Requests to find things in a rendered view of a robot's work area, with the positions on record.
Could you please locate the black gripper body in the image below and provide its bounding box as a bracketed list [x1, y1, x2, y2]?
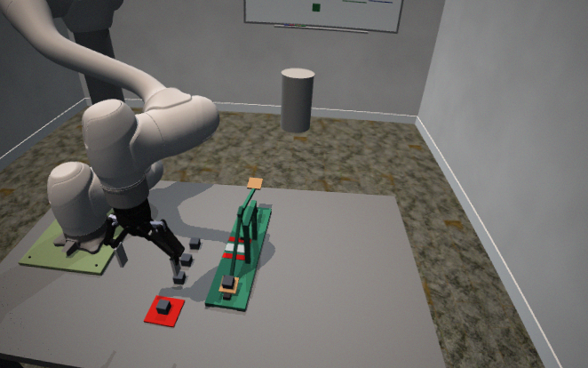
[113, 199, 153, 237]

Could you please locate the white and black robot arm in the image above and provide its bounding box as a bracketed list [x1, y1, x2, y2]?
[0, 0, 219, 256]

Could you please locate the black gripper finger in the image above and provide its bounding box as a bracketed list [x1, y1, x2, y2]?
[103, 212, 131, 268]
[135, 220, 185, 276]

